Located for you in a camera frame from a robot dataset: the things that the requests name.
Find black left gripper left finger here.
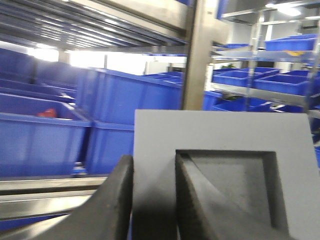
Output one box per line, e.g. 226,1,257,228
1,155,133,240

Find gray foam base block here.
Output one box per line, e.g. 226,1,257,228
132,109,320,240

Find blue bin with red items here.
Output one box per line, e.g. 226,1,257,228
0,93,93,177

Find red mesh bags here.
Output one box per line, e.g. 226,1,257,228
37,108,58,118

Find blue plastic bin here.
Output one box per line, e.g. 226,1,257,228
85,120,134,175

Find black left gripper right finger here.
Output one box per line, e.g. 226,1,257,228
175,153,290,240

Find stainless steel shelf rack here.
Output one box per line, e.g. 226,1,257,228
0,0,233,221

